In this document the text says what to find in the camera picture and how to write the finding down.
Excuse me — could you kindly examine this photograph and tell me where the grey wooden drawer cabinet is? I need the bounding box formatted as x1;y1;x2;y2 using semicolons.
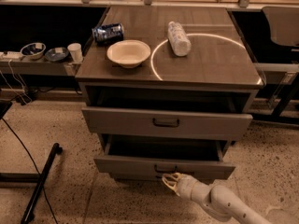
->
75;5;265;182

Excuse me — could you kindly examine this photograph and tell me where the blue ceramic bowl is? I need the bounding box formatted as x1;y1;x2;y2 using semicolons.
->
45;47;69;62

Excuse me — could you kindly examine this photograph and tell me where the black metal stand leg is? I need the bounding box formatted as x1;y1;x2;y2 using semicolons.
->
21;143;63;224

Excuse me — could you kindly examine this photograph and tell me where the white power strip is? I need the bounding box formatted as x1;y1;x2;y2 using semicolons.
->
0;51;22;60

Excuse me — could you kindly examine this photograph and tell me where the white paper cup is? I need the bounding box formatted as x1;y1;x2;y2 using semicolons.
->
67;43;83;63

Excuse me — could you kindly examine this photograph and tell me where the white paper bowl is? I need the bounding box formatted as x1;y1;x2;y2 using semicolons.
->
107;40;150;68

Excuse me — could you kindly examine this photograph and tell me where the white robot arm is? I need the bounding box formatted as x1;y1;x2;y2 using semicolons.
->
162;173;272;224

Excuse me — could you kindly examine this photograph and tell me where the blue crushed soda can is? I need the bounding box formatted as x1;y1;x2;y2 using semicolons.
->
92;23;124;45

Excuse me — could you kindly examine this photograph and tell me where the grey side shelf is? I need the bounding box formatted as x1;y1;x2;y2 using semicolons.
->
0;60;80;77

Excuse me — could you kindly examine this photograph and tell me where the clear plastic water bottle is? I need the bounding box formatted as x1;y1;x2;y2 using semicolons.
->
167;21;192;57

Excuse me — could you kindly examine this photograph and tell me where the grey drawer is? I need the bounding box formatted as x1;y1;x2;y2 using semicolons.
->
82;106;252;141
94;134;235;183

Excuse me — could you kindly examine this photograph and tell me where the black floor cable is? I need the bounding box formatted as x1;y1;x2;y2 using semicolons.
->
0;117;59;224

